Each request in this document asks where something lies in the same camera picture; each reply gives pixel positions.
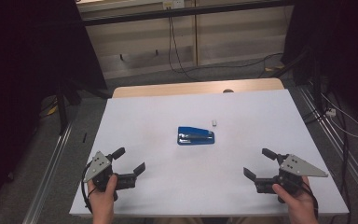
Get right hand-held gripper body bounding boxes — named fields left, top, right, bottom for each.
left=254, top=153, right=329, bottom=204

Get aluminium floor rail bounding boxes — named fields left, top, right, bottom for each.
left=297, top=84, right=358, bottom=204
left=22, top=121, right=75, bottom=224

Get black horizontal bar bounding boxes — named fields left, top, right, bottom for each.
left=82, top=0, right=294, bottom=27

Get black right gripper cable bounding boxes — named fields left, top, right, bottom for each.
left=300, top=179, right=320, bottom=219

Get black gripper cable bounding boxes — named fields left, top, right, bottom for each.
left=80, top=161, right=95, bottom=216
left=300, top=179, right=320, bottom=219

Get white wall socket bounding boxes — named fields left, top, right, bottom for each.
left=162, top=0, right=186, bottom=10

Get black stand leg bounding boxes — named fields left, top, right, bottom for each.
left=55, top=79, right=82, bottom=135

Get black curtain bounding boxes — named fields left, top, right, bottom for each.
left=0, top=0, right=109, bottom=218
left=280, top=0, right=358, bottom=133

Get black hanging cables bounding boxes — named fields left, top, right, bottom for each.
left=167, top=16, right=200, bottom=82

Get person's left hand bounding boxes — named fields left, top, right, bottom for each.
left=87, top=174, right=119, bottom=218

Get white floor cable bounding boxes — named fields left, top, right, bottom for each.
left=321, top=92, right=358, bottom=139

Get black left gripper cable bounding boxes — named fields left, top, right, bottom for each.
left=80, top=161, right=95, bottom=216

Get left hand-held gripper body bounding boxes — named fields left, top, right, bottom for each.
left=83, top=150, right=138, bottom=202

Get black cable along rail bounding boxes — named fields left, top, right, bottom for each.
left=330, top=90, right=352, bottom=224

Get black floor cable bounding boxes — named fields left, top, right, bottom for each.
left=195, top=51, right=284, bottom=79

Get person's right hand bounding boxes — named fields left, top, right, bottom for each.
left=271, top=175, right=320, bottom=220

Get blue stapler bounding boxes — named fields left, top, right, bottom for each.
left=176, top=126, right=215, bottom=147

